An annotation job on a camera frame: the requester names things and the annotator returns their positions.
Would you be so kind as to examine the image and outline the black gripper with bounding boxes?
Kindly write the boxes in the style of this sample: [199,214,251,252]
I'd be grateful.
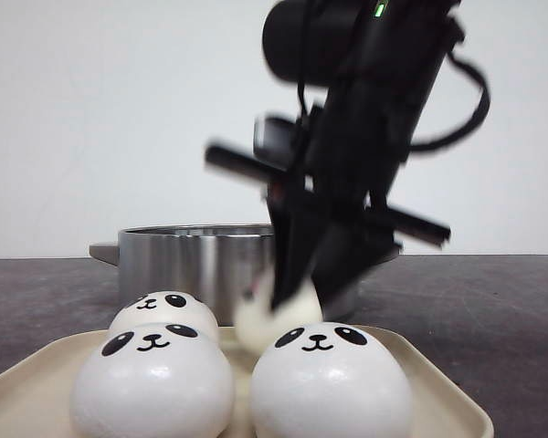
[205,120,450,310]

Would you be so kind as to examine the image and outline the white panda bun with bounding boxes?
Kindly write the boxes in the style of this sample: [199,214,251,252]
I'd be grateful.
[249,322,413,437]
[69,323,235,437]
[233,266,323,356]
[107,290,219,342]

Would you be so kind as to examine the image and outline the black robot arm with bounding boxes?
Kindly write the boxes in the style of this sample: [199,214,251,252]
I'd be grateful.
[205,1,472,309]

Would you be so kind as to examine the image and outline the stainless steel steamer pot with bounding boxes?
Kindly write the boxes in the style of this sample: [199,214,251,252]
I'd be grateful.
[90,224,357,326]

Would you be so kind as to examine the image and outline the beige plastic tray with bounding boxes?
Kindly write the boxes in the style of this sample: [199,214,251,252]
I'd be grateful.
[0,326,494,437]

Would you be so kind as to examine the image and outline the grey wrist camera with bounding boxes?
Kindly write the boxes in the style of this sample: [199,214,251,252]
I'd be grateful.
[253,115,296,169]

